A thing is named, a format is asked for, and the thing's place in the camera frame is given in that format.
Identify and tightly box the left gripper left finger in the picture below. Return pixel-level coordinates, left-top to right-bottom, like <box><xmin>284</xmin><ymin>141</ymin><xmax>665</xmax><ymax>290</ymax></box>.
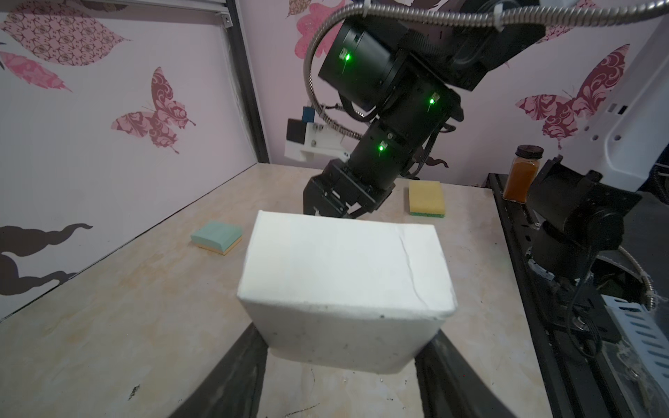
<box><xmin>171</xmin><ymin>324</ymin><xmax>268</xmax><ymax>418</ymax></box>

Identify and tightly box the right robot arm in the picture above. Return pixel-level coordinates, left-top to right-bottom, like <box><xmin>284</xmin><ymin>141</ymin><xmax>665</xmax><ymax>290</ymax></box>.
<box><xmin>303</xmin><ymin>1</ymin><xmax>668</xmax><ymax>327</ymax></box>

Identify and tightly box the beige ring box base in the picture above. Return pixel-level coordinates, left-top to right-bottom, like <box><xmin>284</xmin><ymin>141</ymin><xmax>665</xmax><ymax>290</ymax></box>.
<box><xmin>193</xmin><ymin>237</ymin><xmax>242</xmax><ymax>255</ymax></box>

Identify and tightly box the aluminium rail back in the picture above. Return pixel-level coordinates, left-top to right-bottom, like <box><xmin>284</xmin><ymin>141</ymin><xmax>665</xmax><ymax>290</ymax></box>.
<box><xmin>80</xmin><ymin>0</ymin><xmax>239</xmax><ymax>29</ymax></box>

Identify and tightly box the white cable duct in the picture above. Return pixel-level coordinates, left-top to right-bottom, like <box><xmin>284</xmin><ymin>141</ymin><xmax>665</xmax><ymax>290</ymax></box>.
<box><xmin>602</xmin><ymin>295</ymin><xmax>668</xmax><ymax>395</ymax></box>

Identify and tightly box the yellow sponge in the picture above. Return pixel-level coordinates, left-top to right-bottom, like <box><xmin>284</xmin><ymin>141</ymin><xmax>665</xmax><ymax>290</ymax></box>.
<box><xmin>408</xmin><ymin>180</ymin><xmax>445</xmax><ymax>218</ymax></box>

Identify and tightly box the white gift box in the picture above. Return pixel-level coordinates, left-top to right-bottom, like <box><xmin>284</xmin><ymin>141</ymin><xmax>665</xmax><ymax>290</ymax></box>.
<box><xmin>237</xmin><ymin>212</ymin><xmax>457</xmax><ymax>374</ymax></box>

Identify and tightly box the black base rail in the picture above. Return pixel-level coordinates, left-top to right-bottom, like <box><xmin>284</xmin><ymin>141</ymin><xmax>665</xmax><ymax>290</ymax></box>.
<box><xmin>485</xmin><ymin>171</ymin><xmax>669</xmax><ymax>418</ymax></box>

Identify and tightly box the right amber spice jar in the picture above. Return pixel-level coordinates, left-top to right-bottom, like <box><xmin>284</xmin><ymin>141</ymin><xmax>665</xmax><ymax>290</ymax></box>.
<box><xmin>503</xmin><ymin>145</ymin><xmax>544</xmax><ymax>204</ymax></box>

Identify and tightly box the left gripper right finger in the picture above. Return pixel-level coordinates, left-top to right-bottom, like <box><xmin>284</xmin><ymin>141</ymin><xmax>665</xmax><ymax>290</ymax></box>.
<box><xmin>415</xmin><ymin>331</ymin><xmax>514</xmax><ymax>418</ymax></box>

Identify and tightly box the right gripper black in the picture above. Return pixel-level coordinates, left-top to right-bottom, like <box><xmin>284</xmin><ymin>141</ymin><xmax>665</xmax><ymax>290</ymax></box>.
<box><xmin>302</xmin><ymin>160</ymin><xmax>395</xmax><ymax>219</ymax></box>

